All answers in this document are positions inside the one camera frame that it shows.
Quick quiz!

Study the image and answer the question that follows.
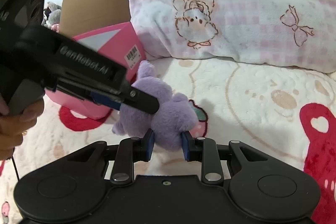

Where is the purple plush toy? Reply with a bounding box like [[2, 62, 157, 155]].
[[112, 60, 198, 151]]

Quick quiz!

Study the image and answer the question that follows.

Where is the pink cardboard box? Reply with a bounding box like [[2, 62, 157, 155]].
[[46, 22, 145, 120]]

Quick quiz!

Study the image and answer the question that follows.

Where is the person's left hand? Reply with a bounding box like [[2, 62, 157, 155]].
[[0, 97, 45, 160]]

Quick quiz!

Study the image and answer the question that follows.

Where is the grey plush toys pile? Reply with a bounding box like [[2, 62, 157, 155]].
[[42, 2, 62, 32]]

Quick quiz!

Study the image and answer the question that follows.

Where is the white bear-print blanket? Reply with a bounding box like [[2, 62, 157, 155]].
[[1, 58, 335, 223]]

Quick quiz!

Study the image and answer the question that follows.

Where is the pink checked cartoon pillow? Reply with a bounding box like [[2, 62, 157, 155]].
[[129, 0, 335, 73]]

